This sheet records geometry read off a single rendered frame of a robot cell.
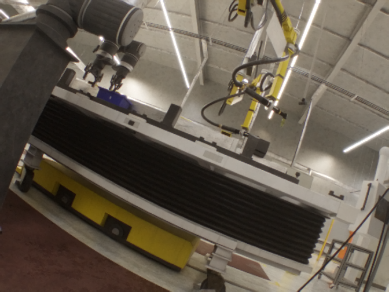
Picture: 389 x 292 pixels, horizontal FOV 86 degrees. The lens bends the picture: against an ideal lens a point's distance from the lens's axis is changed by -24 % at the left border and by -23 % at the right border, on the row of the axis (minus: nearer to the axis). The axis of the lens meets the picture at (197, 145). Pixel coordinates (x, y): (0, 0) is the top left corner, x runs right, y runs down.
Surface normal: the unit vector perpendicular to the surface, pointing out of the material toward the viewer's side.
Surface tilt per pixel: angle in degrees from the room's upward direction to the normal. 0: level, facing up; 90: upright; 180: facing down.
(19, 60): 90
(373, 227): 86
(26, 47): 90
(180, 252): 90
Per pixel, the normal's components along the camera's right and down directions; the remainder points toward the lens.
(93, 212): -0.11, -0.23
